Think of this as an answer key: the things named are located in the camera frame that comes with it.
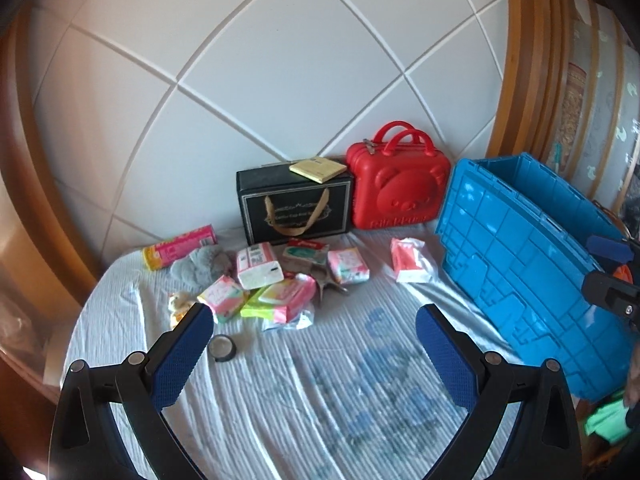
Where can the small yellow plush doll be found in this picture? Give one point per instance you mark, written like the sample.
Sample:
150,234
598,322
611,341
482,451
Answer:
179,305

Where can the pink cylinder can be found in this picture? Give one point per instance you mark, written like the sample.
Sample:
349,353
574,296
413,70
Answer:
175,249

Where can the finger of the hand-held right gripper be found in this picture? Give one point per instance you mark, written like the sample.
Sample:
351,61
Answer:
607,250
612,297

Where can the pink wet wipes pack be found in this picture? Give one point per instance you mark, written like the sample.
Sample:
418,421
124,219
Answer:
292,297

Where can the person's right forearm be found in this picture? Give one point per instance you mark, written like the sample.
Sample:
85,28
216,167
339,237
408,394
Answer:
633,380

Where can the red bear suitcase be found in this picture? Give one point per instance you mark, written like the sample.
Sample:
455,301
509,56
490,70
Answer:
400,190

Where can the pink heart print pack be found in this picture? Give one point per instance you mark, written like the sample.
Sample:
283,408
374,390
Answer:
222,300

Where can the green red flat tissue pack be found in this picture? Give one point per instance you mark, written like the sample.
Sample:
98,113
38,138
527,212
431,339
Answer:
305,251

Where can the blue plastic crate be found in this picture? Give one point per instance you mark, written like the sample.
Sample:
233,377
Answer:
520,260

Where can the dark hair clip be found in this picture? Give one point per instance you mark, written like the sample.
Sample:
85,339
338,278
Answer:
327,285

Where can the open pink tissue pack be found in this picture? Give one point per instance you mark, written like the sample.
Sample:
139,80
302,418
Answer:
407,260

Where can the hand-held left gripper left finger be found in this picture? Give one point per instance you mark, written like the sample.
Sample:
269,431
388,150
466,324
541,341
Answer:
180,355

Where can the black tape roll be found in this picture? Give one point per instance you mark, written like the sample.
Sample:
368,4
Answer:
222,349

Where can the grey fluffy cloth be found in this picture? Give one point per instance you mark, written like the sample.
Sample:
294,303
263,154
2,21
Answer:
202,265

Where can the white tissue pack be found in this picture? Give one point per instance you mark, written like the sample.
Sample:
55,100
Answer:
257,265

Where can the black gift box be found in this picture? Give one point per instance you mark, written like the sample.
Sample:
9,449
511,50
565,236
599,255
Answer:
295,205

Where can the patterned glass screen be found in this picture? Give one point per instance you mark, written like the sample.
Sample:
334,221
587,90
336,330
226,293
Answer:
605,85

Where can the curved wooden frame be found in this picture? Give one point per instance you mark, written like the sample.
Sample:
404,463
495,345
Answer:
30,160
530,60

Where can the pastel tissue pack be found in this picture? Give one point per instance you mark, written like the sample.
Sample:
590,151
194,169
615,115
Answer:
348,266

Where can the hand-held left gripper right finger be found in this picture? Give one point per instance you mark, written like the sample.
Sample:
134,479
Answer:
447,360

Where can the green cloth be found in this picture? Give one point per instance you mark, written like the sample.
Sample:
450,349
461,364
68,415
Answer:
607,420

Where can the yellow sticky note pad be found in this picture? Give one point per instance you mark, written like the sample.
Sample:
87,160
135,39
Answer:
317,168

